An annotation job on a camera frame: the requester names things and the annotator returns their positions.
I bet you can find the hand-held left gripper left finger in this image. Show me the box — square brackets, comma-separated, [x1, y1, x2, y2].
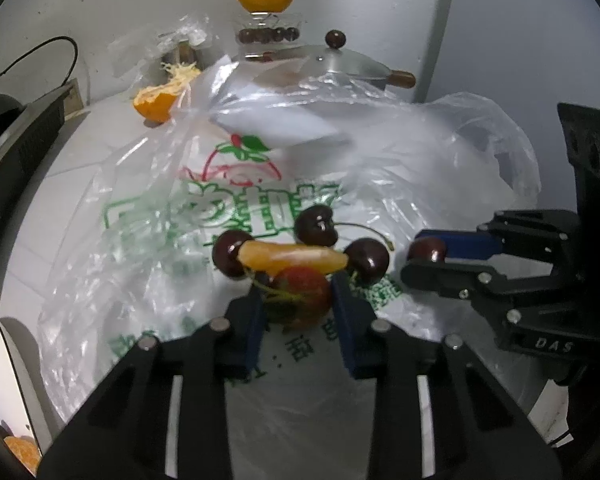
[37, 285, 268, 480]

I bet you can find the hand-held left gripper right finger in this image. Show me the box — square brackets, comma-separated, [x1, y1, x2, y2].
[330, 272, 566, 480]

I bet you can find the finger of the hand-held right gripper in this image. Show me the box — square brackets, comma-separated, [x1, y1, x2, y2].
[415, 209, 581, 263]
[400, 257, 556, 321]

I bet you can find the dark red cherry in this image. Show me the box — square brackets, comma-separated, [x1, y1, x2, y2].
[212, 231, 256, 279]
[341, 238, 391, 283]
[407, 236, 448, 264]
[294, 205, 395, 252]

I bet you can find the red strawberry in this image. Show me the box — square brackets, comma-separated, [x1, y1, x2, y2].
[262, 266, 333, 333]

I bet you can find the clear printed plastic bag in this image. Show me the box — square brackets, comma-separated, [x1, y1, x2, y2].
[37, 57, 541, 480]

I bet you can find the white round plate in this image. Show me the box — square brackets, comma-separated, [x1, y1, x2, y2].
[0, 308, 48, 476]

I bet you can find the grey door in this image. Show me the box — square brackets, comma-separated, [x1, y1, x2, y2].
[420, 0, 600, 126]

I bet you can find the steel pot with lid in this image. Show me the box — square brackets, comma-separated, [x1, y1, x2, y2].
[260, 30, 417, 93]

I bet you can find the half peeled orange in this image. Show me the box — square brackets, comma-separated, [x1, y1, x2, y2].
[133, 62, 203, 123]

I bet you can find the steel induction cooker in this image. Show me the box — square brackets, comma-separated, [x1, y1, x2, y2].
[0, 80, 81, 288]

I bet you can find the glass jar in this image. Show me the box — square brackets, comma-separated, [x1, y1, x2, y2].
[232, 10, 303, 61]

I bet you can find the small crumpled plastic bag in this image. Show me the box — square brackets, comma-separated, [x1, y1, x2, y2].
[107, 12, 231, 93]

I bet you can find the black cooker cable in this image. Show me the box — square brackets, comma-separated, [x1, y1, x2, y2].
[0, 36, 79, 83]

